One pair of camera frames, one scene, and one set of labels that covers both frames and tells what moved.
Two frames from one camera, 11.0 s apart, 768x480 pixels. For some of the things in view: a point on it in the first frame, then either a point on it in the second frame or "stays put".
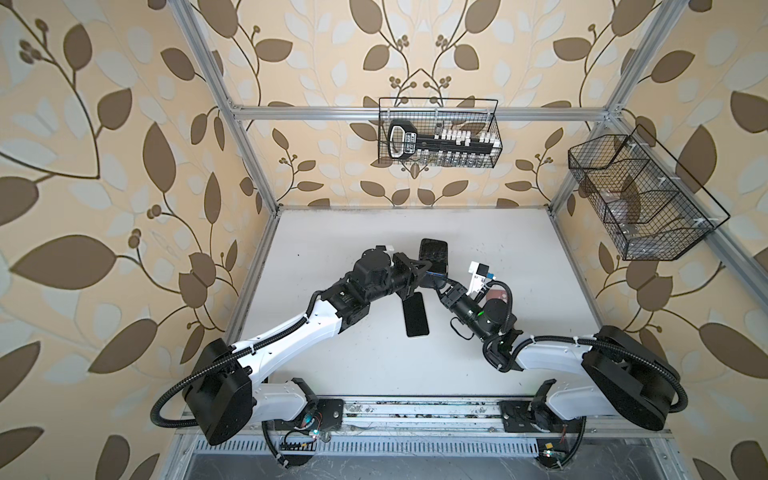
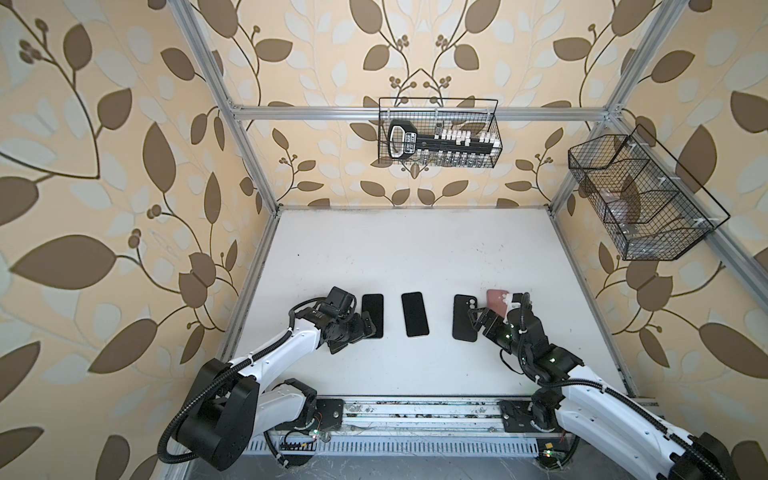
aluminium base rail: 427,416 stays put
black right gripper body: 460,304 -> 497,330
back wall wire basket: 439,132 stays put
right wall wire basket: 649,205 stays put
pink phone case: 497,294 stays put
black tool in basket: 403,142 stays put
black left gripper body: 402,270 -> 355,327
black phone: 415,316 stays put
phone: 436,252 -> 373,304
